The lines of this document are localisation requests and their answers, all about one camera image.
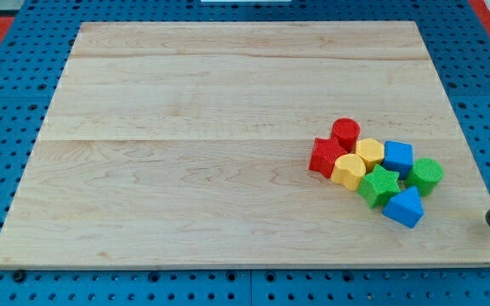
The blue triangle block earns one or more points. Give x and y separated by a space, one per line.
405 208

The yellow heart block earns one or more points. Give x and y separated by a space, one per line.
349 171

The green cylinder block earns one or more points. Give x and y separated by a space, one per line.
425 174

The blue cube block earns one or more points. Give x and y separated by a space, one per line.
398 158

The green star block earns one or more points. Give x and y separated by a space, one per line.
378 186

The yellow hexagon block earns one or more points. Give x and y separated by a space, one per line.
371 151

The red cylinder block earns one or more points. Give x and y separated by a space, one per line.
346 131

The red star block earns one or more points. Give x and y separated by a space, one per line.
324 154

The light wooden board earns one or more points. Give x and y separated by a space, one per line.
186 145

